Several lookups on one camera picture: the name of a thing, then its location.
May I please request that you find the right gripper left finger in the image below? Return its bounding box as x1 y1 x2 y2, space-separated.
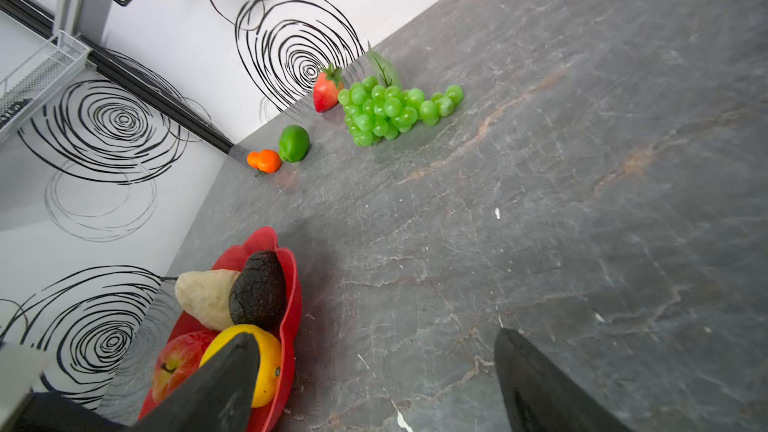
129 333 260 431

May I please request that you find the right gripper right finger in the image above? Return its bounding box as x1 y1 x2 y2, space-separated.
494 328 629 431

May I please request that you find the red apple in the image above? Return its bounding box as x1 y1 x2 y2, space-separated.
150 330 218 404

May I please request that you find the large yellow lemon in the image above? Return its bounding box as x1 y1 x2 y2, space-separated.
199 324 282 409

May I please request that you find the dark avocado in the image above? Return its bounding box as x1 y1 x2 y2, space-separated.
229 250 286 331

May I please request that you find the orange tangerine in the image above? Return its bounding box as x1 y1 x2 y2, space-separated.
247 152 261 170
255 149 282 174

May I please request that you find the green lime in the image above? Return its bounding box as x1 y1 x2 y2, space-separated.
278 125 310 163

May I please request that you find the red strawberry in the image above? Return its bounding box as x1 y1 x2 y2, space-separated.
312 63 344 113

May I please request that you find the green grape bunch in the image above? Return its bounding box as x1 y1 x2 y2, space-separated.
336 50 465 147

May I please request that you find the white wire wall shelf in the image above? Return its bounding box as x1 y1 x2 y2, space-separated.
1 31 92 141

